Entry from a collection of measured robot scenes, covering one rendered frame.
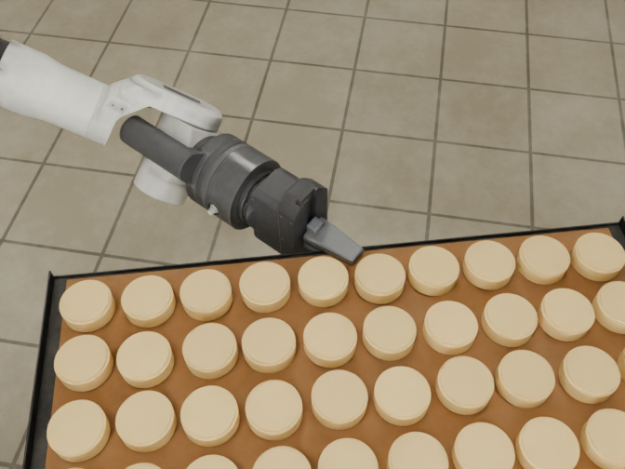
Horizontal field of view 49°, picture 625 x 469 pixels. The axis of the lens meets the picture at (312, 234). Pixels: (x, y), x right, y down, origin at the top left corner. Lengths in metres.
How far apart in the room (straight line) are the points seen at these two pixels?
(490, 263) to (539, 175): 1.53
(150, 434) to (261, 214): 0.25
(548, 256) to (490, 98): 1.73
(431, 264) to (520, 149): 1.61
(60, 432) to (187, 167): 0.29
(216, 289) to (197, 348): 0.06
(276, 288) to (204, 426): 0.15
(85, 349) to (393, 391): 0.28
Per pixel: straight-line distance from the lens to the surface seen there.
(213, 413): 0.62
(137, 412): 0.63
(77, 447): 0.63
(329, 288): 0.67
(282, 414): 0.61
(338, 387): 0.62
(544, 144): 2.32
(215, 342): 0.64
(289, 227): 0.70
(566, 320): 0.69
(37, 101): 0.79
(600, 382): 0.67
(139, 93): 0.78
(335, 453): 0.60
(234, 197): 0.73
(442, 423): 0.64
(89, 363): 0.66
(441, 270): 0.69
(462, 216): 2.06
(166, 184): 0.80
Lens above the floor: 1.59
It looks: 54 degrees down
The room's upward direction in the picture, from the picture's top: straight up
